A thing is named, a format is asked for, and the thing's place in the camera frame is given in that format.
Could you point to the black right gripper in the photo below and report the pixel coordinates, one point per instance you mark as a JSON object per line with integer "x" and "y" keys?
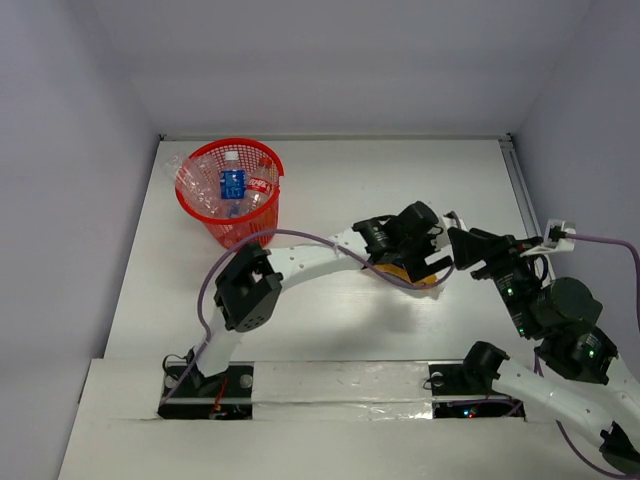
{"x": 497, "y": 250}

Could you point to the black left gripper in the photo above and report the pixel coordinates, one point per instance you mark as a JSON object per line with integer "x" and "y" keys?
{"x": 420, "y": 245}

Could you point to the yellow blue tea bottle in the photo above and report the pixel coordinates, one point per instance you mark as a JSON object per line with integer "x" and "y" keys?
{"x": 396, "y": 275}

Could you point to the red label clear bottle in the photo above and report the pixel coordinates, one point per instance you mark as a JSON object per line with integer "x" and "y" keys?
{"x": 258, "y": 188}

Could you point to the blue label water bottle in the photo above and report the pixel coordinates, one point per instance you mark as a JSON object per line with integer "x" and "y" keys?
{"x": 232, "y": 185}

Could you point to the clear crushed plastic bottle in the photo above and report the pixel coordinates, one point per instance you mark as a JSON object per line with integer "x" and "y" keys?
{"x": 200, "y": 192}

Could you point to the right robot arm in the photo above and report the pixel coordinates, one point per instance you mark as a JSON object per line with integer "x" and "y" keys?
{"x": 580, "y": 376}

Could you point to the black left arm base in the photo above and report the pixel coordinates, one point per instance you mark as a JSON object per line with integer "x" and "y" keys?
{"x": 226, "y": 396}

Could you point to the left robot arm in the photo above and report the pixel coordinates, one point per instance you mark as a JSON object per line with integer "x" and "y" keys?
{"x": 249, "y": 280}

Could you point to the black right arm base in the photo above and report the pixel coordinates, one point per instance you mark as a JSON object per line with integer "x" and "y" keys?
{"x": 454, "y": 396}

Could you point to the red plastic mesh basket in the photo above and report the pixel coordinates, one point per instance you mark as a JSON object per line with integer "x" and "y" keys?
{"x": 228, "y": 231}

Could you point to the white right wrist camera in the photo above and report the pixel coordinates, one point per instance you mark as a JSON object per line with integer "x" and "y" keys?
{"x": 555, "y": 239}

